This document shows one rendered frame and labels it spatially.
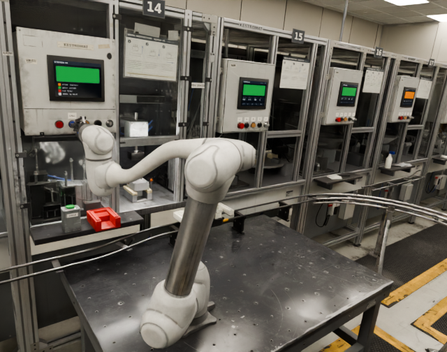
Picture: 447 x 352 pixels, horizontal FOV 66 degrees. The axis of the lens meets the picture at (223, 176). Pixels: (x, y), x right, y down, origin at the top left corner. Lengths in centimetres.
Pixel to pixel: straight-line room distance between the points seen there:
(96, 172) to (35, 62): 59
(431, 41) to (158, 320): 943
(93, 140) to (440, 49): 916
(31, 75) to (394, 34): 952
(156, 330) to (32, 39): 130
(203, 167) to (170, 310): 54
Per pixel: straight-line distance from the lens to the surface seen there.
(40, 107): 180
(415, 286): 372
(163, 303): 126
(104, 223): 191
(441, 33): 998
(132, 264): 199
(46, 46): 179
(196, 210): 107
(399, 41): 1038
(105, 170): 144
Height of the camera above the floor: 171
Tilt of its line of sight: 16 degrees down
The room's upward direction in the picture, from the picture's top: 5 degrees clockwise
